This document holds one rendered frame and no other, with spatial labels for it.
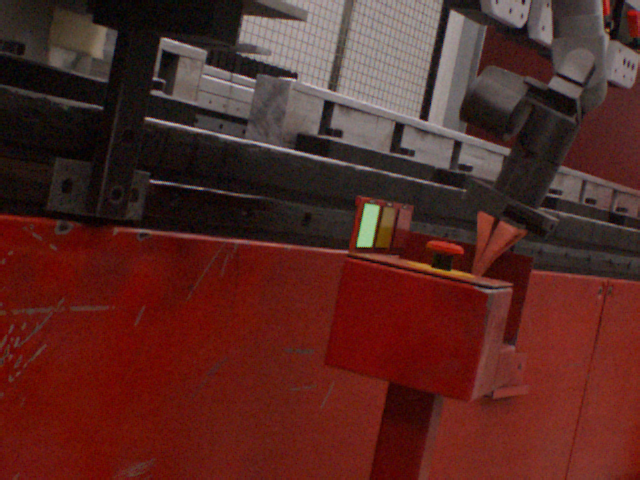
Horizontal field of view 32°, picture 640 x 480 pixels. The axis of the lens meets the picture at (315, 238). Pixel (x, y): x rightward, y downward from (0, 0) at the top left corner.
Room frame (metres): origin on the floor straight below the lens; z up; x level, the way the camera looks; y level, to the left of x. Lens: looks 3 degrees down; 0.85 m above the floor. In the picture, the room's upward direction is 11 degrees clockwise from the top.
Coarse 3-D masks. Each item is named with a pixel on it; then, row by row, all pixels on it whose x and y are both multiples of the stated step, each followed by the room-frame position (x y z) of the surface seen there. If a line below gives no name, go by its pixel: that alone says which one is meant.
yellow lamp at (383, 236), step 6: (384, 210) 1.23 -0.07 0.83; (390, 210) 1.25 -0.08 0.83; (384, 216) 1.24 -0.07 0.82; (390, 216) 1.26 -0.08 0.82; (384, 222) 1.24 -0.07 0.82; (390, 222) 1.26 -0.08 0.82; (378, 228) 1.23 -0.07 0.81; (384, 228) 1.24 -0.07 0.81; (390, 228) 1.27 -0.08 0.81; (378, 234) 1.23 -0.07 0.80; (384, 234) 1.25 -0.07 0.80; (378, 240) 1.23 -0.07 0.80; (384, 240) 1.25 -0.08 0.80; (378, 246) 1.24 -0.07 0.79; (384, 246) 1.26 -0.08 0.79
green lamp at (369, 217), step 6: (366, 204) 1.17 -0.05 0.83; (366, 210) 1.17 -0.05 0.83; (372, 210) 1.19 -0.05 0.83; (366, 216) 1.18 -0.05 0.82; (372, 216) 1.20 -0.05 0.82; (366, 222) 1.18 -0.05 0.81; (372, 222) 1.20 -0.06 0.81; (360, 228) 1.17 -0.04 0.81; (366, 228) 1.19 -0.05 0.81; (372, 228) 1.20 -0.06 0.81; (360, 234) 1.17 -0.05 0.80; (366, 234) 1.19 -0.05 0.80; (372, 234) 1.21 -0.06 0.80; (360, 240) 1.17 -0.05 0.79; (366, 240) 1.19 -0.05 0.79; (372, 240) 1.21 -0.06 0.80; (366, 246) 1.20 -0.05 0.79
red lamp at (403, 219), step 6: (402, 210) 1.30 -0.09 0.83; (402, 216) 1.30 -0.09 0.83; (408, 216) 1.32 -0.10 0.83; (396, 222) 1.29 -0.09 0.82; (402, 222) 1.30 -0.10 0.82; (408, 222) 1.33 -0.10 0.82; (396, 228) 1.29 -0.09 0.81; (402, 228) 1.31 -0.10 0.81; (396, 234) 1.29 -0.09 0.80; (402, 234) 1.31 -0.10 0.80; (396, 240) 1.30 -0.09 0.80; (402, 240) 1.32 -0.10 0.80; (396, 246) 1.30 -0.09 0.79; (402, 246) 1.32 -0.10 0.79
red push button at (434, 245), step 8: (432, 248) 1.16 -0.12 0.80; (440, 248) 1.16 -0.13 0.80; (448, 248) 1.16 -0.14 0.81; (456, 248) 1.16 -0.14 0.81; (440, 256) 1.17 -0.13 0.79; (448, 256) 1.17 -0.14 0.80; (456, 256) 1.16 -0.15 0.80; (432, 264) 1.17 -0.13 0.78; (440, 264) 1.17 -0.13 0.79; (448, 264) 1.17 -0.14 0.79
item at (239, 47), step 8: (176, 40) 1.56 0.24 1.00; (184, 40) 1.55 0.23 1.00; (200, 48) 1.62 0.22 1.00; (208, 48) 1.57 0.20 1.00; (216, 48) 1.55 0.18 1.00; (224, 48) 1.53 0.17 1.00; (232, 48) 1.51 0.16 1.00; (240, 48) 1.50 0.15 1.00; (248, 48) 1.49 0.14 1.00; (256, 48) 1.48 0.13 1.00; (264, 48) 1.50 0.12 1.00
